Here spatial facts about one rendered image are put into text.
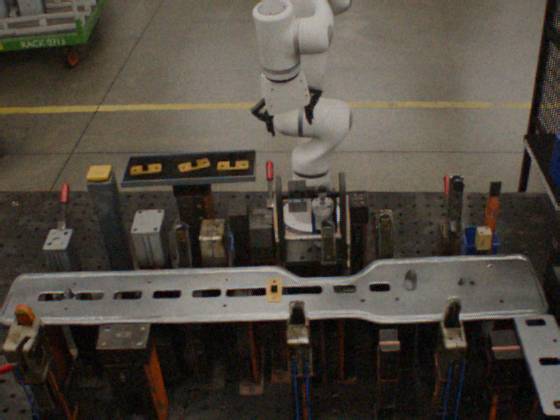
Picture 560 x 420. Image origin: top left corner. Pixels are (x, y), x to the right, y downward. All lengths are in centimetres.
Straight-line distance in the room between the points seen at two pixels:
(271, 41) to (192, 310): 70
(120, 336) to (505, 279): 96
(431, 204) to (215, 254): 97
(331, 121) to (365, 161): 201
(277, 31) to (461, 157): 279
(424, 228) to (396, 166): 159
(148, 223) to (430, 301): 75
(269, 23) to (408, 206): 127
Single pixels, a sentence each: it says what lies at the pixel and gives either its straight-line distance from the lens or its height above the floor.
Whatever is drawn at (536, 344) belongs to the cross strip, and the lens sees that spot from 175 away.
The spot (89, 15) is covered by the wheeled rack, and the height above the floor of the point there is 28.
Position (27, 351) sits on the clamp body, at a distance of 175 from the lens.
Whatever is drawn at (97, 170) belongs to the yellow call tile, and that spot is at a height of 116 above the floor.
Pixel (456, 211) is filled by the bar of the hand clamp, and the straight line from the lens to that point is 190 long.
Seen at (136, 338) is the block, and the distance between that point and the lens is 173.
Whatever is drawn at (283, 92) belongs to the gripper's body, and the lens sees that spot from 160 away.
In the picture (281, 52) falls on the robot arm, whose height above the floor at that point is 162.
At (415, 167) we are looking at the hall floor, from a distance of 406.
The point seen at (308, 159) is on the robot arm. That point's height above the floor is 106.
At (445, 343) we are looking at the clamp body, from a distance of 165.
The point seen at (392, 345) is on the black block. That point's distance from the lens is 171.
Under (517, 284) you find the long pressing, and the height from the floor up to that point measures 100.
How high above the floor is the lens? 225
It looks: 37 degrees down
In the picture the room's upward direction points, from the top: 5 degrees counter-clockwise
